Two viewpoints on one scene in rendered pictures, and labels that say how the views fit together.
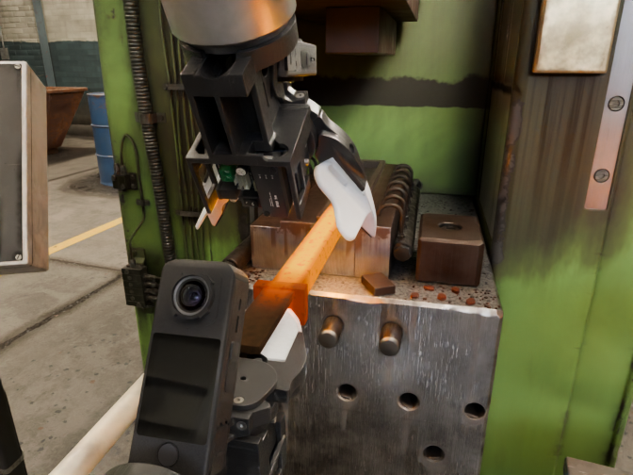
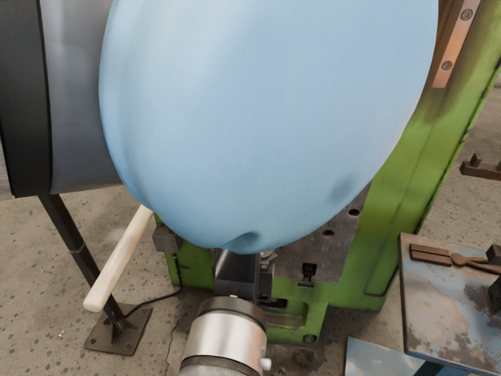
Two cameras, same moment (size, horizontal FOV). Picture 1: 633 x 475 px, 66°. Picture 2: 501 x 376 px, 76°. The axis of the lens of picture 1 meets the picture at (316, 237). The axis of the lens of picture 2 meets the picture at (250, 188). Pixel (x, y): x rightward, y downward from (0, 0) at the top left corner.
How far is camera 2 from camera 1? 0.13 m
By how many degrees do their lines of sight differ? 21
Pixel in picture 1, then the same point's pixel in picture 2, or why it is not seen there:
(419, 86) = not seen: outside the picture
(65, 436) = (92, 218)
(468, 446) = (348, 230)
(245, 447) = (265, 274)
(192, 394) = (244, 259)
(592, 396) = (415, 194)
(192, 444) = (247, 283)
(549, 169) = not seen: hidden behind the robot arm
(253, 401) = (268, 254)
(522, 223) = not seen: hidden behind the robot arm
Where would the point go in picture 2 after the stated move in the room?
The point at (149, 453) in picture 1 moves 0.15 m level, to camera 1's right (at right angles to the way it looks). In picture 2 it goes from (224, 287) to (367, 277)
